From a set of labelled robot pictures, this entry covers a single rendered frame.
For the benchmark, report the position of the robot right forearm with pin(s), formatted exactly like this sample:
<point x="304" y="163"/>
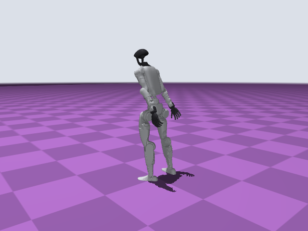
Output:
<point x="166" y="98"/>

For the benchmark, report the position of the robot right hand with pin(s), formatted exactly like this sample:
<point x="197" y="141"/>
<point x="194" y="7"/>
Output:
<point x="174" y="111"/>

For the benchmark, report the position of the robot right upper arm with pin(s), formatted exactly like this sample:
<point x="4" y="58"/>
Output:
<point x="161" y="83"/>

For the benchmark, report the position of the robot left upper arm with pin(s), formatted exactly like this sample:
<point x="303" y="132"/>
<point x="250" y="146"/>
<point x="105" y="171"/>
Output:
<point x="139" y="74"/>

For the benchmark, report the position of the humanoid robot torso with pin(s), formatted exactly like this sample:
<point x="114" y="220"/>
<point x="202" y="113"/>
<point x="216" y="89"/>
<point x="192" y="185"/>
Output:
<point x="154" y="87"/>

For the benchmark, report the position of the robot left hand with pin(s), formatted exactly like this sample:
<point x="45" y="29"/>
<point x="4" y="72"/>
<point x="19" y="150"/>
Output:
<point x="155" y="119"/>

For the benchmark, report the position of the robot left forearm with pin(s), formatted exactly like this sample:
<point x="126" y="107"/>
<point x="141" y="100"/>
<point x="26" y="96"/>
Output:
<point x="148" y="98"/>

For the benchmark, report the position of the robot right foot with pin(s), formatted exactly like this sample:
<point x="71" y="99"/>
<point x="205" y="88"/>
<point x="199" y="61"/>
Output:
<point x="170" y="171"/>

